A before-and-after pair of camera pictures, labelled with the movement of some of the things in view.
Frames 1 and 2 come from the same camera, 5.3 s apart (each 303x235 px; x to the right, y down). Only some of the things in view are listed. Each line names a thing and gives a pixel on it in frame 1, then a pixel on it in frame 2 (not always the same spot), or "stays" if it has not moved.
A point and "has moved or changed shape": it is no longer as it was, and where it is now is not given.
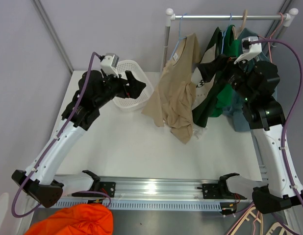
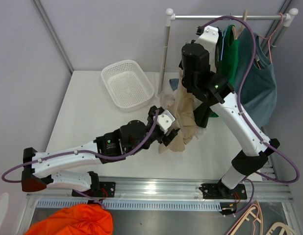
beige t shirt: [172, 101] has moved or changed shape
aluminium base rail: [148, 194] stays
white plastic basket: [131, 105] stays
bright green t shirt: [231, 48] stays
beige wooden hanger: [244, 20] stays
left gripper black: [135, 88] to [167, 140]
